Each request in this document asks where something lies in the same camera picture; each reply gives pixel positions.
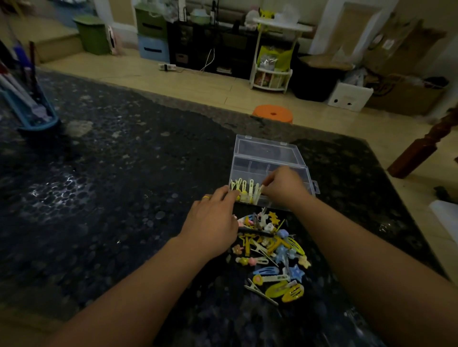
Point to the person's left hand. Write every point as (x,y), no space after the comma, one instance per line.
(209,228)

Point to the person's left fingers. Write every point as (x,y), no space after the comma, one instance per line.
(220,195)

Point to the white power strip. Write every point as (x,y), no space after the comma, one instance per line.
(167,67)

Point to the white tiered shelf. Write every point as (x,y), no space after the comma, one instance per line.
(273,80)

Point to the yellow plush toy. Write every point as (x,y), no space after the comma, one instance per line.
(266,14)

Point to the pile of colourful hair clips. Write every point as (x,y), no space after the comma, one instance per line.
(272,253)

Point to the yellow green bag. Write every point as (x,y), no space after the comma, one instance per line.
(282,57)

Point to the white storage box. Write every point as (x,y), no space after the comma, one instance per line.
(350,96)

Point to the white plastic bag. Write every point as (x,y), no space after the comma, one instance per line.
(251,19)

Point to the green trash bin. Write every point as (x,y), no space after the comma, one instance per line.
(92,35)

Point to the white flat board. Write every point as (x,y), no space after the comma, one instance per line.
(447,218)

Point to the person's left forearm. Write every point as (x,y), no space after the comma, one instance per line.
(136,300)

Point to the blue plastic drawer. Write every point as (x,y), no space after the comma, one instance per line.
(154,48)

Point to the pale green bowl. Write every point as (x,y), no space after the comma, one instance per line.
(199,17)

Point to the row of pale hair clips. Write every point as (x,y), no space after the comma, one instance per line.
(247,187)

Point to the blue pen holder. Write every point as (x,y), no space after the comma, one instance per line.
(34,116)

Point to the black bin with wooden lid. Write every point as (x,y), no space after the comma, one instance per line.
(315,80)

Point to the white snap hair clip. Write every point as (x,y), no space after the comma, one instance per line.
(259,193)

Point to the turned wooden furniture leg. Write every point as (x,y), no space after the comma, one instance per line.
(418,148)

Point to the black low cabinet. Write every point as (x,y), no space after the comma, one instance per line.
(214,50)

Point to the bundle of pens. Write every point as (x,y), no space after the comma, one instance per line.
(16,82)

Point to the clear plastic organizer box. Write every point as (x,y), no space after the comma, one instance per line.
(272,155)

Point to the green plastic drawer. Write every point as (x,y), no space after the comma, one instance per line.
(151,23)

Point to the person's right fingers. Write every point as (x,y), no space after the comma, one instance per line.
(271,184)

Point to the orange plastic stool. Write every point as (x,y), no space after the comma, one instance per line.
(272,113)

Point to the yellow bead hair clip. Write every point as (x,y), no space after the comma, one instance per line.
(237,196)

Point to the person's right forearm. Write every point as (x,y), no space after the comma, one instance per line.
(372,282)

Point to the large cardboard box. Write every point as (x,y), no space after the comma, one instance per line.
(404,46)

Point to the person's right hand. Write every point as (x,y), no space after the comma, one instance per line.
(286,186)

